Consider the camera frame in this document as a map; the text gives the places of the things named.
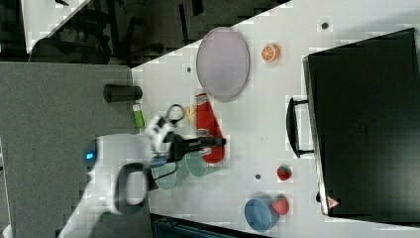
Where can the grey round plate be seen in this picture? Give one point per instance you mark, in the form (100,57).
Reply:
(223,64)

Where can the red ketchup bottle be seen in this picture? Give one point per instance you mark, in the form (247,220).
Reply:
(206,125)

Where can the green mug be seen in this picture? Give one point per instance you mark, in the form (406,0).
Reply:
(197,166)

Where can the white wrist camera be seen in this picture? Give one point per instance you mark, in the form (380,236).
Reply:
(160,130)

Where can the yellow banana peel toy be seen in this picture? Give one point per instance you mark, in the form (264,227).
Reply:
(190,114)

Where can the orange slice toy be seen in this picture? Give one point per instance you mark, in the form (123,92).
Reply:
(270,52)

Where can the black cylinder cup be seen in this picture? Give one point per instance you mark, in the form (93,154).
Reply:
(121,93)

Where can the large red strawberry toy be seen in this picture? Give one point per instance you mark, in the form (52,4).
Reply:
(280,204)

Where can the black toaster oven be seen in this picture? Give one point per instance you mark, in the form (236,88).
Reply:
(364,109)

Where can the small red strawberry toy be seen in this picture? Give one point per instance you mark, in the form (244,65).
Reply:
(284,172)

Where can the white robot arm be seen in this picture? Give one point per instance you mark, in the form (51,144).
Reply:
(118,175)

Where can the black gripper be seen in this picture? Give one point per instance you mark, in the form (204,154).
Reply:
(180,146)

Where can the green strainer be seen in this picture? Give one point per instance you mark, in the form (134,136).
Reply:
(171,175)

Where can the blue bowl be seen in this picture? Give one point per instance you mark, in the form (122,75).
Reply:
(260,214)

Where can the green white bottle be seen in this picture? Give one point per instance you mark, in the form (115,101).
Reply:
(138,114)

